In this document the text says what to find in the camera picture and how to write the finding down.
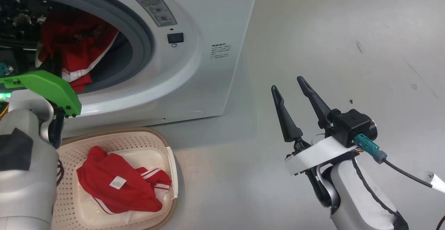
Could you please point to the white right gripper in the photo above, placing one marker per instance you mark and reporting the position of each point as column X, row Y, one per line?
column 316, row 153

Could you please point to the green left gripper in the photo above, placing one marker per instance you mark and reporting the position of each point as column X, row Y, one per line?
column 48, row 85

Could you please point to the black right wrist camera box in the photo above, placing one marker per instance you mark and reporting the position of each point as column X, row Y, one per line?
column 351, row 125

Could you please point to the grey warning sticker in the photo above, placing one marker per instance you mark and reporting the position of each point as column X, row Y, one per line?
column 152, row 6

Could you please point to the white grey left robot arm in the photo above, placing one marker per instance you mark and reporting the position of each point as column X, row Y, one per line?
column 24, row 188

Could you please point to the red jersey number 23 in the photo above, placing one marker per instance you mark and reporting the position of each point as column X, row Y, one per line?
column 80, row 38

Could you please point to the red shorts white stripes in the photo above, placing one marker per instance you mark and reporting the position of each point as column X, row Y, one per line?
column 118, row 195

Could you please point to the cream perforated laundry basket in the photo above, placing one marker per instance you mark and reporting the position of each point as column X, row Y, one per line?
column 121, row 141

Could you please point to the small printed text label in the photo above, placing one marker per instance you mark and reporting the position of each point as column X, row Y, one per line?
column 221, row 50

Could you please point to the white front-load washing machine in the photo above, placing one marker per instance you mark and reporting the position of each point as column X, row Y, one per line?
column 208, row 21

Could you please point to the black door latch socket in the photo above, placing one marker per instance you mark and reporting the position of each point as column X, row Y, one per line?
column 175, row 38

